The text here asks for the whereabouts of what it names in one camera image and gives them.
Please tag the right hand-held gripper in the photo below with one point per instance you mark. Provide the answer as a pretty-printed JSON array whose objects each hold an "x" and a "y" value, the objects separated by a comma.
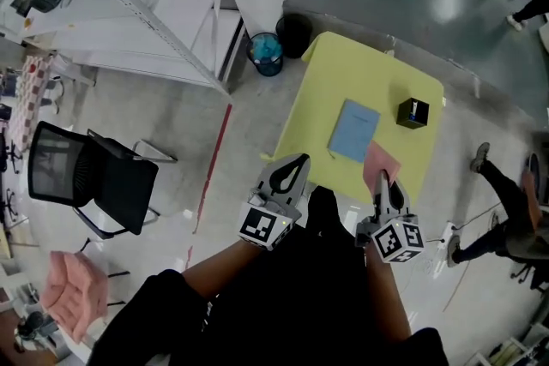
[{"x": 396, "y": 238}]

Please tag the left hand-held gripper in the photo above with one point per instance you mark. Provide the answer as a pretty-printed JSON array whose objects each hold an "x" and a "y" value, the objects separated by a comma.
[{"x": 263, "y": 223}]

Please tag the pink cloth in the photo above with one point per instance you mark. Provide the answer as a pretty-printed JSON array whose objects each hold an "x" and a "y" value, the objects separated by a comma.
[{"x": 379, "y": 160}]

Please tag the blue notebook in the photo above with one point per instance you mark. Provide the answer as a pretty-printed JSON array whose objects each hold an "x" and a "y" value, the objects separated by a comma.
[{"x": 354, "y": 130}]

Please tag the person's right forearm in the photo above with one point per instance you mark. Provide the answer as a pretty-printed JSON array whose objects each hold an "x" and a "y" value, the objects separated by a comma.
[{"x": 386, "y": 295}]

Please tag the person's left forearm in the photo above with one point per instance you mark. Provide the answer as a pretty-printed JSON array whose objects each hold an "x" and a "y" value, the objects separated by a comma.
[{"x": 218, "y": 268}]

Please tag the white power strip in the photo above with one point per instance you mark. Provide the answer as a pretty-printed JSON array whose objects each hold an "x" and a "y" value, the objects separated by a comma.
[{"x": 448, "y": 233}]

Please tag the small black box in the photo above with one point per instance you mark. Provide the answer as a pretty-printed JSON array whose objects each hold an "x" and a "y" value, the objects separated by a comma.
[{"x": 412, "y": 113}]

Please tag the yellow tablecloth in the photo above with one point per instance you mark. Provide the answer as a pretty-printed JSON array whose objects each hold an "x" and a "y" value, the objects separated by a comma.
[{"x": 326, "y": 81}]

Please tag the blue mesh wastebasket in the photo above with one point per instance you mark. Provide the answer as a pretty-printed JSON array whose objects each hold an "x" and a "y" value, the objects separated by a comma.
[{"x": 265, "y": 55}]

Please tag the person's black clothing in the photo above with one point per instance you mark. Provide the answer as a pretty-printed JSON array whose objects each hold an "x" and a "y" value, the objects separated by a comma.
[{"x": 291, "y": 304}]

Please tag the black mesh wastebasket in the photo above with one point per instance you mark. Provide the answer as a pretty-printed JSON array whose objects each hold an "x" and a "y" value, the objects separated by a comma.
[{"x": 294, "y": 36}]

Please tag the black mesh office chair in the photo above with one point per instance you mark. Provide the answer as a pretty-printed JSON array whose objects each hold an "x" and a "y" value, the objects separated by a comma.
[{"x": 116, "y": 184}]

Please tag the pink cushioned chair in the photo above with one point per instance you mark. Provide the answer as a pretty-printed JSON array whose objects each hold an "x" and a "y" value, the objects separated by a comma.
[{"x": 70, "y": 291}]

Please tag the red checkered tablecloth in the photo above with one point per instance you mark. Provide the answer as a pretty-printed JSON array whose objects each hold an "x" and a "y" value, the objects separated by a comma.
[{"x": 30, "y": 98}]

